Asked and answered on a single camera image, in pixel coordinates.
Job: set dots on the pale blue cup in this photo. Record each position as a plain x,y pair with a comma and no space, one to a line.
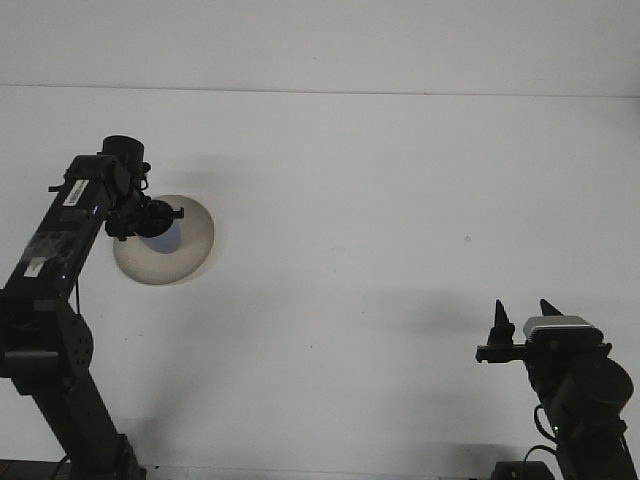
165,242

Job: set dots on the pale round plate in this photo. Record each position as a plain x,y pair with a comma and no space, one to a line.
170,270

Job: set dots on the dark brown base board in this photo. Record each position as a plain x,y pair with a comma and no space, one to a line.
20,470

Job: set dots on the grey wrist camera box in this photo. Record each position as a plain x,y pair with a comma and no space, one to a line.
560,327

